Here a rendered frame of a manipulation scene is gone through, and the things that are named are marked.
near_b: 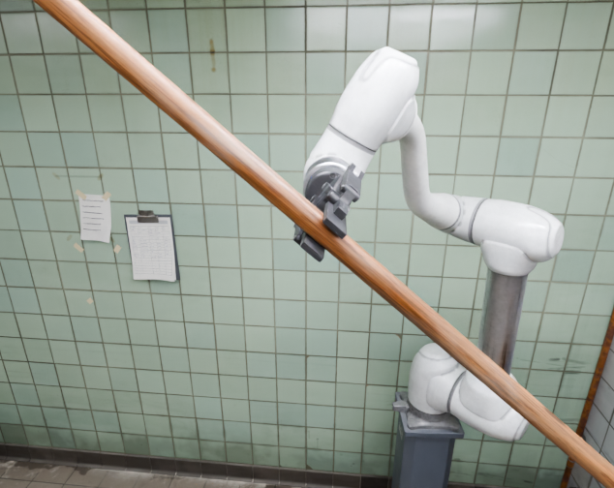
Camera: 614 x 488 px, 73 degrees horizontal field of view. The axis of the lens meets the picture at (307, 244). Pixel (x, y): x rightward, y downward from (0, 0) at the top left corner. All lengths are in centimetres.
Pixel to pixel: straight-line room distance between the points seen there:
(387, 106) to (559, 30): 121
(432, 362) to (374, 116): 97
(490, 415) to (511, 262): 51
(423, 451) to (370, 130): 125
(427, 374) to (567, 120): 109
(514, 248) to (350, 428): 155
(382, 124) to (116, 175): 149
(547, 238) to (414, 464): 98
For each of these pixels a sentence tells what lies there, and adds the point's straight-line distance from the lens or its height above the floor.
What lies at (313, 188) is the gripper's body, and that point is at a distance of 64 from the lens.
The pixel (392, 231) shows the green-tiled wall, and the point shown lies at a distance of 183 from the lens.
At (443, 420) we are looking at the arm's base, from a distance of 164.
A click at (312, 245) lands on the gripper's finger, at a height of 195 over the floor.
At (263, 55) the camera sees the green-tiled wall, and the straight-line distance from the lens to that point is 176.
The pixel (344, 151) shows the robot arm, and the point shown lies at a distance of 74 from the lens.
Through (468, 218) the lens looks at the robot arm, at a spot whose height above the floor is 179.
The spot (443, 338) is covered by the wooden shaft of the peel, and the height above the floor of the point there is 183.
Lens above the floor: 211
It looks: 21 degrees down
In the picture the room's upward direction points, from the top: straight up
